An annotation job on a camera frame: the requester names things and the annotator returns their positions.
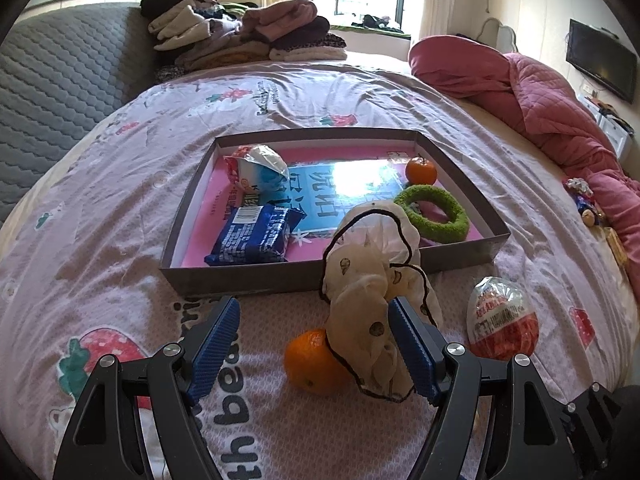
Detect white cabinet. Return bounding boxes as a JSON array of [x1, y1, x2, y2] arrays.
[[580, 95, 636, 161]]

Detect black television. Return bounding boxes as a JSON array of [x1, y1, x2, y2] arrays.
[[566, 18, 638, 105]]

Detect small red white toy egg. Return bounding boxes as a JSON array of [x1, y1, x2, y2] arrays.
[[466, 276, 540, 362]]

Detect green fuzzy hair ring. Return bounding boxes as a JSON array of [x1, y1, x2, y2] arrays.
[[392, 185, 471, 241]]

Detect printed strawberry bedsheet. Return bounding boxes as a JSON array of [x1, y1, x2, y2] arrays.
[[0, 60, 640, 480]]

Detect grey quilted headboard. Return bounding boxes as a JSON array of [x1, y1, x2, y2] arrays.
[[0, 2, 166, 231]]

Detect green windowsill cloth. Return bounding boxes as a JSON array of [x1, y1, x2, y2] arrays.
[[330, 24, 413, 40]]

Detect pink quilt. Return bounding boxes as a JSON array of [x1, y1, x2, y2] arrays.
[[408, 35, 640, 306]]

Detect pile of folded clothes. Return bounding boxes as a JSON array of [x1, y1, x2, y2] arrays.
[[140, 0, 348, 83]]

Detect blue cookie packet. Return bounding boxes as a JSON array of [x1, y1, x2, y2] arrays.
[[204, 204, 307, 267]]

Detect white chair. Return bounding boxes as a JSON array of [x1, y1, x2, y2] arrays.
[[477, 16, 521, 53]]

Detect small orange with stem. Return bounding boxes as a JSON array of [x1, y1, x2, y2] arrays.
[[404, 156, 438, 186]]

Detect large orange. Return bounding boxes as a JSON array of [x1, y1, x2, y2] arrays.
[[284, 328, 351, 397]]

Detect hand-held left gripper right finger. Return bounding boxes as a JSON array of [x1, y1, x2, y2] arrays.
[[387, 296, 576, 480]]

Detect sheer cream hair scrunchie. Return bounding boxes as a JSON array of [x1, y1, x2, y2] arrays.
[[320, 201, 443, 403]]

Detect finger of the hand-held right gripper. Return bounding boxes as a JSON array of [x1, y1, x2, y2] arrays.
[[562, 382, 618, 480]]

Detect large red white toy egg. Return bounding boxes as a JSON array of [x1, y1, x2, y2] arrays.
[[223, 144, 291, 195]]

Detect shallow grey cardboard box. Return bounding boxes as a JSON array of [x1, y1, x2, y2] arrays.
[[159, 127, 512, 298]]

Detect dark clothes on windowsill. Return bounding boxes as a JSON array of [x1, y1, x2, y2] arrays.
[[352, 14, 403, 31]]

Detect small colourful doll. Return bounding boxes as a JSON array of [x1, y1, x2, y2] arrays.
[[562, 176, 608, 228]]

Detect yellow packet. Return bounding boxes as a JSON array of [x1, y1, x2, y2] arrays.
[[602, 226, 631, 266]]

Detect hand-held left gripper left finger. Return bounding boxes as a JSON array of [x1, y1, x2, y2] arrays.
[[52, 296, 242, 480]]

